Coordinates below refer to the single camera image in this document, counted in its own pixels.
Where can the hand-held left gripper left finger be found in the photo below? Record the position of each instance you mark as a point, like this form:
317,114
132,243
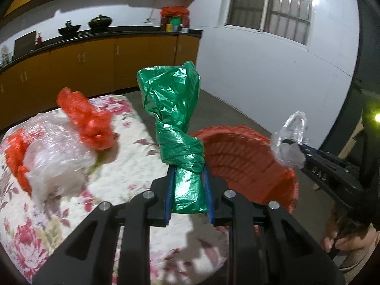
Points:
169,190

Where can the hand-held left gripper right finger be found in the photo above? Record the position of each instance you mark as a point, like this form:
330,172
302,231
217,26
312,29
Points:
207,197

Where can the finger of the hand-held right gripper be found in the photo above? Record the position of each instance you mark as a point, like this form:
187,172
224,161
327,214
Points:
307,149

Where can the red plastic basket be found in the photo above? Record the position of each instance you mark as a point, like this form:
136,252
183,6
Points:
237,160

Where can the green plastic bag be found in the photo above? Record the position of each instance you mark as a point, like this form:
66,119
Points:
175,109

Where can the red plastic bag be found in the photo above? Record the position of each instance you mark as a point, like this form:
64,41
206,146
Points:
89,124

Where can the clear plastic bag pile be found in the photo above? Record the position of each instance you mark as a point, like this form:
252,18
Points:
56,160

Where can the orange-red plastic bag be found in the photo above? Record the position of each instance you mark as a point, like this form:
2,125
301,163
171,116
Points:
16,154

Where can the person's right forearm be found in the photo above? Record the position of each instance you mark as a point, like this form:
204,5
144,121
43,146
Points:
359,261

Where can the person's right hand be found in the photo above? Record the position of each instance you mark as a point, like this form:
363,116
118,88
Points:
350,243

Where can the floral tablecloth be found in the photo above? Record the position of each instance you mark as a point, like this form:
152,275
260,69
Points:
130,166

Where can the wooden plank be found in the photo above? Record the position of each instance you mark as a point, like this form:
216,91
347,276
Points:
351,138

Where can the barred window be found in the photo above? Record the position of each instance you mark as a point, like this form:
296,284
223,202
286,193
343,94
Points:
285,20

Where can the orange lower kitchen cabinets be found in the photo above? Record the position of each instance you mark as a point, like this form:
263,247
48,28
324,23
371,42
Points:
89,65

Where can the black kitchen countertop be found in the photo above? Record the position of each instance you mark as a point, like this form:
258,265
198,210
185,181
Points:
124,31

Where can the green container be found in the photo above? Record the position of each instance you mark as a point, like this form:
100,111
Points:
175,23

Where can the red bag on counter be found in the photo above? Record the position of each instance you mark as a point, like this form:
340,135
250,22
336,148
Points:
175,11

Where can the black wok with lid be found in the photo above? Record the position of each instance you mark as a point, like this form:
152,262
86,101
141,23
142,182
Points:
100,23

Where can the red bottle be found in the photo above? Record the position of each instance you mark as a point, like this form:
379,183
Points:
38,41

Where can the dark cutting board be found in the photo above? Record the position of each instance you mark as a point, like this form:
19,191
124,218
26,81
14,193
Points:
25,42

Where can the glass jar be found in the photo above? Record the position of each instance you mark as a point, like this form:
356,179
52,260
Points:
4,55

